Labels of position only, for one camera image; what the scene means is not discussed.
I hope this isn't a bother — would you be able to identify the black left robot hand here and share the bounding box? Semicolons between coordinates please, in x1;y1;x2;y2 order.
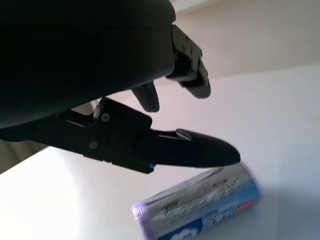
0;0;242;175

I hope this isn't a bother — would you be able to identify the clear purple snack packet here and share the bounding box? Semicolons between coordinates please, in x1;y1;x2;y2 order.
131;161;262;240

